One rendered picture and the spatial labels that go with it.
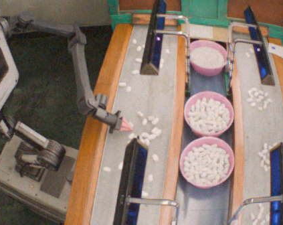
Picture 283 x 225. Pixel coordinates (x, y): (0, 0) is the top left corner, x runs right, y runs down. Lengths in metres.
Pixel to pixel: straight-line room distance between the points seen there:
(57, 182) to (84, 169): 0.39
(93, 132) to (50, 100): 1.34
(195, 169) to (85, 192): 0.51
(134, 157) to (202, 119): 0.62
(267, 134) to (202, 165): 0.41
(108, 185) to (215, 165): 0.49
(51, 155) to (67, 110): 1.22
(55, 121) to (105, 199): 1.40
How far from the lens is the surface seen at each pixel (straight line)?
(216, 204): 1.46
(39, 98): 2.94
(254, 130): 1.62
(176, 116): 1.58
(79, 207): 1.40
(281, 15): 2.15
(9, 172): 2.01
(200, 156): 1.50
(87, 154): 1.52
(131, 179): 1.04
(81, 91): 1.49
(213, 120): 1.62
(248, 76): 1.86
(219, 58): 1.95
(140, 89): 1.74
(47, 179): 1.86
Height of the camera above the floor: 2.03
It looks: 52 degrees down
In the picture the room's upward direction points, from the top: 8 degrees counter-clockwise
